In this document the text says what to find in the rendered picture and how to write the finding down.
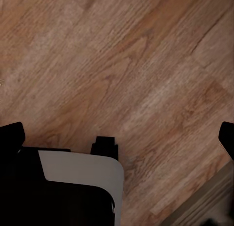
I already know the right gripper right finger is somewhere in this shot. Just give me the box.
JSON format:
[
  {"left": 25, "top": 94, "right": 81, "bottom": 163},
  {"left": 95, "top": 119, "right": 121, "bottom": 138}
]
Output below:
[{"left": 218, "top": 121, "right": 234, "bottom": 160}]

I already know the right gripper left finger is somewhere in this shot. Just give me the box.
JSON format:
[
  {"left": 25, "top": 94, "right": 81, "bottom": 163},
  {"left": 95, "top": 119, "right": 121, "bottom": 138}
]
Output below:
[{"left": 0, "top": 122, "right": 25, "bottom": 180}]

